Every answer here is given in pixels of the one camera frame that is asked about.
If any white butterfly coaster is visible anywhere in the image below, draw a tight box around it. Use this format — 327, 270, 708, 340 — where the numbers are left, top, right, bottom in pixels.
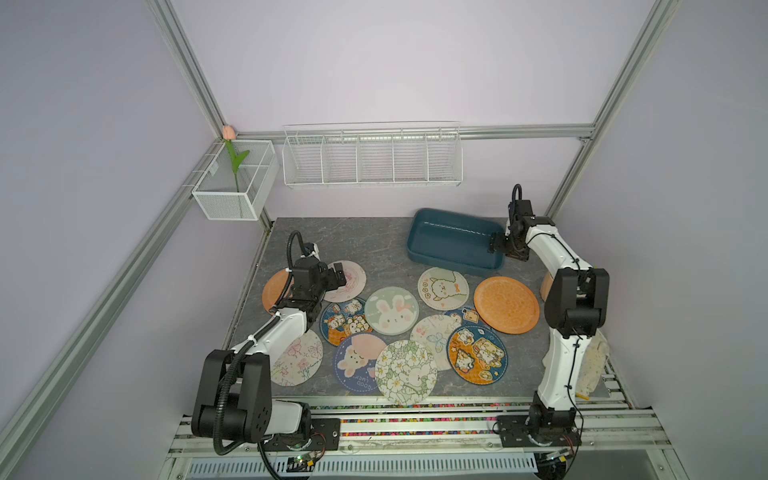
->
410, 315, 461, 371

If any white pink floral coaster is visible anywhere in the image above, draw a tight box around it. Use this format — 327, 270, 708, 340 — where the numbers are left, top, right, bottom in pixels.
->
271, 330, 323, 387

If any green potted plant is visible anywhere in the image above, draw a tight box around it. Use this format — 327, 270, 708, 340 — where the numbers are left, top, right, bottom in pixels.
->
539, 273, 553, 301

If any pink striped bunny coaster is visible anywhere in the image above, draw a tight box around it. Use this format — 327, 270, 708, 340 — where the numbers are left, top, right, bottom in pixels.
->
324, 260, 367, 303

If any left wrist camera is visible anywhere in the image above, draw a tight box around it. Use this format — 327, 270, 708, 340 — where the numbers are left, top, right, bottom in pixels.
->
300, 242, 319, 258

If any white flowers bunny coaster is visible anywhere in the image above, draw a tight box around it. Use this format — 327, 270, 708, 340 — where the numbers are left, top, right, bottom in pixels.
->
375, 340, 438, 406

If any orange blue bears coaster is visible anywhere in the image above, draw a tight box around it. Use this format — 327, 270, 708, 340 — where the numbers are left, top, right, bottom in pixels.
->
447, 325, 509, 386

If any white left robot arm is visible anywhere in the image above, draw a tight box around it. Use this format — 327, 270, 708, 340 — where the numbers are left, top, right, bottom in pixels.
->
191, 256, 347, 455

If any small blue coaster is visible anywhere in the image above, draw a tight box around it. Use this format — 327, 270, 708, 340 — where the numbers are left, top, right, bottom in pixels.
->
444, 306, 482, 328

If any green bunny coaster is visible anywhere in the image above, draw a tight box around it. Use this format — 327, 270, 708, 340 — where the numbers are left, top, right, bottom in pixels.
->
364, 286, 420, 336

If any pink artificial tulip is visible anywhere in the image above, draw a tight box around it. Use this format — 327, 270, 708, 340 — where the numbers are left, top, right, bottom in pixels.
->
222, 125, 250, 192

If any white wire basket shelf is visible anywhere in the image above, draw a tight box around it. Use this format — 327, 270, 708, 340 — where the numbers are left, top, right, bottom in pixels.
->
282, 121, 464, 188

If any purple pink bunny coaster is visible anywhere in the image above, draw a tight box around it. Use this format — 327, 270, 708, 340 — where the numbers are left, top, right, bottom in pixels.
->
334, 333, 387, 393

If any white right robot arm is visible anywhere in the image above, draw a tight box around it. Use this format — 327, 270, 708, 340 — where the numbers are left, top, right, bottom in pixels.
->
490, 198, 610, 435

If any white mesh box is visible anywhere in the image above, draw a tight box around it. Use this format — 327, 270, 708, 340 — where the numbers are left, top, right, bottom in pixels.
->
192, 140, 279, 221

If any orange coaster right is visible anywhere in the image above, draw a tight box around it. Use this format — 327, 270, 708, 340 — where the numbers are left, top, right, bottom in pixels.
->
474, 276, 540, 335

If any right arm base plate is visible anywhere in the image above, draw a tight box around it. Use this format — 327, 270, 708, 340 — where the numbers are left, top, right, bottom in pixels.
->
494, 414, 582, 448

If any orange coaster left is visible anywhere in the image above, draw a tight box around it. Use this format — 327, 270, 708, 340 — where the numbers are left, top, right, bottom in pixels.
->
261, 269, 291, 311

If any white sheep coaster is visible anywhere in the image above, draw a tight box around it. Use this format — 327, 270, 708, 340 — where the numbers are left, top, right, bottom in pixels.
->
417, 267, 470, 311

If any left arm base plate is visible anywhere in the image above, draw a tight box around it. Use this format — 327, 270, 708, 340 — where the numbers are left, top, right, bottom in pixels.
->
263, 417, 341, 452

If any teal plastic storage box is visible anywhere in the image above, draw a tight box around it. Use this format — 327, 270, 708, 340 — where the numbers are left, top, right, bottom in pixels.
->
406, 208, 504, 277

